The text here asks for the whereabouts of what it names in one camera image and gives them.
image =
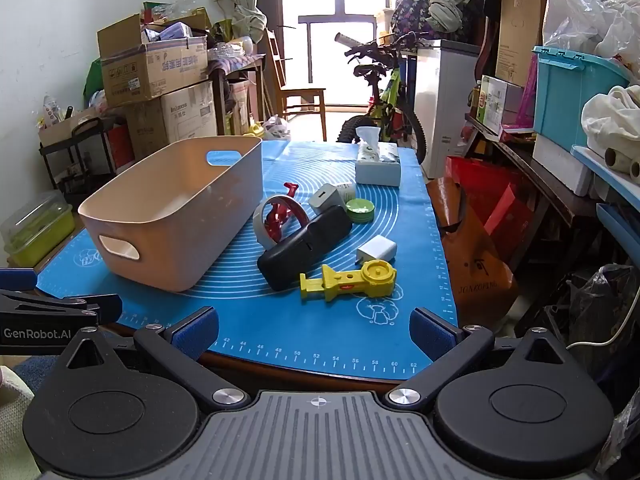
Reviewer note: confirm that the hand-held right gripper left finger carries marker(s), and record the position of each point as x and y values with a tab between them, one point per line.
196	334

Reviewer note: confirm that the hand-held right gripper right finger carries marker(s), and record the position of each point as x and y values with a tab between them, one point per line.
433	334

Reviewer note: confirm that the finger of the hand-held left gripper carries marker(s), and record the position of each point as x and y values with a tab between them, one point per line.
107	306
17	280

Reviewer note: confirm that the yellow toy tool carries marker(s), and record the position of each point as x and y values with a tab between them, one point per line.
350	280

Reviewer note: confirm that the beige plastic basket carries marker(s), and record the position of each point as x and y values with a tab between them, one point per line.
200	220

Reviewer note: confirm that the black glasses case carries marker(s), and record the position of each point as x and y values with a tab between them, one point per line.
305	247

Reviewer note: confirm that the green lidded plastic container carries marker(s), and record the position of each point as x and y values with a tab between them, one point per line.
37	232

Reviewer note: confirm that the brown paper bag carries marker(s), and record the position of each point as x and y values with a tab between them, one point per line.
475	270

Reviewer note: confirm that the cream cloth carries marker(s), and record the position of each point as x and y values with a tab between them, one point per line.
15	425

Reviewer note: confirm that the white flat charger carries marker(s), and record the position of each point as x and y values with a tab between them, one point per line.
379	249

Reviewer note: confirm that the blue silicone mat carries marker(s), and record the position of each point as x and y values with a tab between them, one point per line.
310	330

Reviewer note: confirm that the black utility cart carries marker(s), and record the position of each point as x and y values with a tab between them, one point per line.
82	160

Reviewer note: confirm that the red tape dispenser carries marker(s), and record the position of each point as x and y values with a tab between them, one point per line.
275	220

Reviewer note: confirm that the green round lid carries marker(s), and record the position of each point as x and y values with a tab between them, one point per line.
361	210

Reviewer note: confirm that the red paper bag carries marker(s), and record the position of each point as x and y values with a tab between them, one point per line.
487	195

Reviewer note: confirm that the small brown cardboard box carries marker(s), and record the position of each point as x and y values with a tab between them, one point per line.
62	130

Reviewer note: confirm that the black plastic bag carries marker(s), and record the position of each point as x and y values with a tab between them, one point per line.
600	310

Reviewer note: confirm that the grey cube charger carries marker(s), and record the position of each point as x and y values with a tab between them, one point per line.
326	200

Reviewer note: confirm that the dark wooden bench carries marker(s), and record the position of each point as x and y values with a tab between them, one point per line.
545	200

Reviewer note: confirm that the tissue box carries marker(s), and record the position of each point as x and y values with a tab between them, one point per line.
377	167

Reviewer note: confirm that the white foam box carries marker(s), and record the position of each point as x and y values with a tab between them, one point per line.
560	165

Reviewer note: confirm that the light blue shelf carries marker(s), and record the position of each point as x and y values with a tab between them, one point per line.
617	220

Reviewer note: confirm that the white cabinet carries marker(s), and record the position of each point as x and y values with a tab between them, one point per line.
447	105

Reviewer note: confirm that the open brown cardboard box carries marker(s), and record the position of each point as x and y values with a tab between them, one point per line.
150	72

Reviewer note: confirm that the green printed carton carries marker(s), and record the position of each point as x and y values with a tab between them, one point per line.
495	102

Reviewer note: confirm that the green bicycle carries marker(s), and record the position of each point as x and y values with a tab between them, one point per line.
387	95

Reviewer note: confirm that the wooden chair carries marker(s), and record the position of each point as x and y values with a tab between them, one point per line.
295	95

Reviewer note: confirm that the wooden side table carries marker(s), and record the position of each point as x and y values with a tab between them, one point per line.
240	67

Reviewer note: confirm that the teal storage bin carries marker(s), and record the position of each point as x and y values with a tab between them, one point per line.
570	100

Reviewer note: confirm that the white crumpled cloth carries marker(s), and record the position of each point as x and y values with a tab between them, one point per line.
612	120

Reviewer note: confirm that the tall brown cardboard box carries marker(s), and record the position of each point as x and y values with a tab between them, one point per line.
520	35

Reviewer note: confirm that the floral fabric bundle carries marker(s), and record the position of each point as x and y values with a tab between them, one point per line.
410	20

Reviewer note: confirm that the white plastic bag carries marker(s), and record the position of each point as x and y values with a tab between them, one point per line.
590	15

